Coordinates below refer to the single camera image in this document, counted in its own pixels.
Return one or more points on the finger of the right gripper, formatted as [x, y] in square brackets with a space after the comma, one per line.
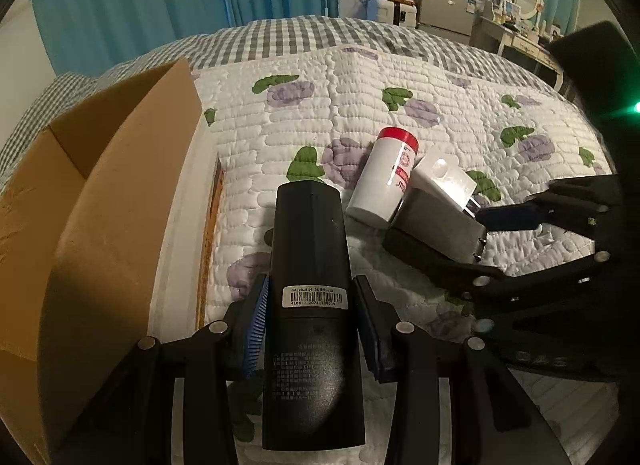
[528, 215]
[440, 269]

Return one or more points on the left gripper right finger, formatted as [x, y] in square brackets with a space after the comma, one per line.
[448, 392]

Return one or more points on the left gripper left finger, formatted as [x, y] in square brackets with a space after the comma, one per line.
[183, 402]

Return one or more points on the black tube bottle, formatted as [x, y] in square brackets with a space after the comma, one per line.
[312, 397]

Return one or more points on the black rectangular box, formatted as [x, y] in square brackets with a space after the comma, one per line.
[435, 223]

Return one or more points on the white charger plug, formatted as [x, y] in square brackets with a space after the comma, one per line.
[447, 180]

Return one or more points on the white bottle red cap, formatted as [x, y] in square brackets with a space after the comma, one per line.
[384, 179]

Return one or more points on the white vanity table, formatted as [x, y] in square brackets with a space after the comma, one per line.
[494, 37]

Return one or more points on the cardboard box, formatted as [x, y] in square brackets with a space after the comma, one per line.
[83, 218]

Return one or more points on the silver mini fridge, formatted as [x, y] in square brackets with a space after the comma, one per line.
[450, 19]

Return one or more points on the floral quilted white blanket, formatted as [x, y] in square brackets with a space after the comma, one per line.
[371, 125]

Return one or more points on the grey checked bed sheet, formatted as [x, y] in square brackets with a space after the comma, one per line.
[262, 39]

